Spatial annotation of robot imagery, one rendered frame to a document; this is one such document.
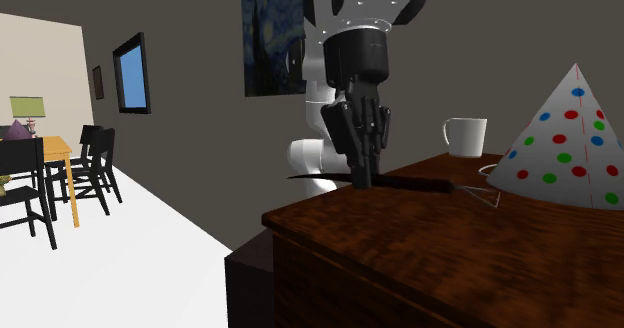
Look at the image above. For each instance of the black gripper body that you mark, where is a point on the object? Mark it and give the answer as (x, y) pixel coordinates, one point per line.
(358, 59)

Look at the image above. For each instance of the black framed window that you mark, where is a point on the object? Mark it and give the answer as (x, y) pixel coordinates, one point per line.
(131, 76)

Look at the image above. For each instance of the blue swirling night wall painting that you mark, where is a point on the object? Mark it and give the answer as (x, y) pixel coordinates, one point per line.
(268, 34)

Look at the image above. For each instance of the black knife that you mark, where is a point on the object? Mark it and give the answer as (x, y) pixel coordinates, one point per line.
(414, 182)

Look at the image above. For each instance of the dark wooden dresser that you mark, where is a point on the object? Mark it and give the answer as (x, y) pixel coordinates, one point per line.
(438, 249)

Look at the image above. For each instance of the yellow dining table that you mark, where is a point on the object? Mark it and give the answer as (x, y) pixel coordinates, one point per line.
(56, 149)

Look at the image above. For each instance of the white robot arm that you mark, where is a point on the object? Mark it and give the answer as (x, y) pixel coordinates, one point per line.
(314, 122)

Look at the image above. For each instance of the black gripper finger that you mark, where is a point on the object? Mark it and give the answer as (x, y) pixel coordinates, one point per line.
(381, 122)
(343, 127)

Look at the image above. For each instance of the white mug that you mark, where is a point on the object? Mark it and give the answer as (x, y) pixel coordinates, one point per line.
(468, 137)

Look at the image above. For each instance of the black dining chair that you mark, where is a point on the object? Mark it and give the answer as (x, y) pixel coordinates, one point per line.
(22, 159)
(88, 134)
(103, 144)

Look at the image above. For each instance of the dark robot stand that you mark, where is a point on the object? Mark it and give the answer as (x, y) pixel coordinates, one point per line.
(248, 283)

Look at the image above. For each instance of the white polka dot party hat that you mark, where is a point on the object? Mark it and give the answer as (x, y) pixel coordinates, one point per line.
(570, 137)

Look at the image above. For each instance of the small dark wall picture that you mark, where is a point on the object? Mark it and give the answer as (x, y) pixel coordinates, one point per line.
(98, 82)

